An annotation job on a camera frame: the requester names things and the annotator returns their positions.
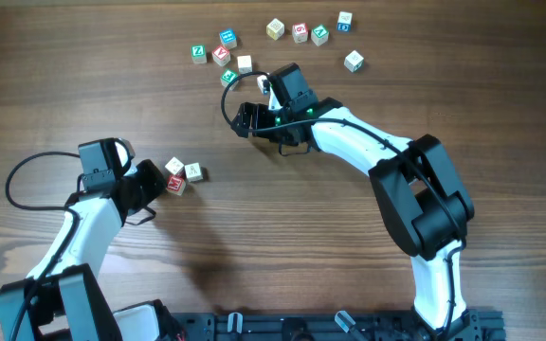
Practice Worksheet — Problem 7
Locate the yellow sided wooden block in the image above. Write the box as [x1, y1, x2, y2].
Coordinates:
[266, 18, 285, 41]

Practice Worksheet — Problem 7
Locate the red V letter block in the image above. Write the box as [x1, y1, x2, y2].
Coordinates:
[211, 45, 231, 66]

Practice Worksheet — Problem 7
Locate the blue top wooden block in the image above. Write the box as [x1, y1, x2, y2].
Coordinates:
[219, 28, 238, 50]

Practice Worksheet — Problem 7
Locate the red M letter block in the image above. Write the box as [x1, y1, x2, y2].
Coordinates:
[166, 175, 187, 196]

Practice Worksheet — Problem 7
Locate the red 6 number block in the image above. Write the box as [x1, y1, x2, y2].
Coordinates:
[292, 23, 309, 44]

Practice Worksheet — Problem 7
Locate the green E letter block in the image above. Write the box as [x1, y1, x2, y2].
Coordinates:
[220, 69, 239, 91]

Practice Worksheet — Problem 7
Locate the plain top wooden block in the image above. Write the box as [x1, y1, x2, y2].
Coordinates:
[237, 55, 253, 74]

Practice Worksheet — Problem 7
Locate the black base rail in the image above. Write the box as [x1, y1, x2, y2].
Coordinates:
[173, 309, 507, 341]

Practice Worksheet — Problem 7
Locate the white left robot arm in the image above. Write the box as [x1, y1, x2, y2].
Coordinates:
[0, 160, 166, 340]

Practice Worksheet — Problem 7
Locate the letter A wooden block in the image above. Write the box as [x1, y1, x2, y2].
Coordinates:
[184, 163, 204, 182]

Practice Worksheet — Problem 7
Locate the white block blue side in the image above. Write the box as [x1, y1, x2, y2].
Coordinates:
[257, 73, 270, 95]

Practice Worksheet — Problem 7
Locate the animal picture red block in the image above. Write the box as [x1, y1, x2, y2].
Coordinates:
[165, 157, 185, 177]

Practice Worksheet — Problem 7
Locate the white block green side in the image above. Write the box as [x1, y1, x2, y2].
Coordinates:
[344, 50, 364, 73]

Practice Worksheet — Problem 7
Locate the blue sided far block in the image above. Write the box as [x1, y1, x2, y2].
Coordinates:
[337, 11, 353, 32]

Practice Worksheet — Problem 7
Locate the green N letter block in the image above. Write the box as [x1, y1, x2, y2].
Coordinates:
[311, 24, 329, 46]

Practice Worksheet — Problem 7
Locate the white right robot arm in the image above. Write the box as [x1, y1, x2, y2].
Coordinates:
[229, 98, 474, 340]

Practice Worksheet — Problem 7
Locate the green Z letter block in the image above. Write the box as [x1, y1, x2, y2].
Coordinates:
[191, 45, 208, 64]

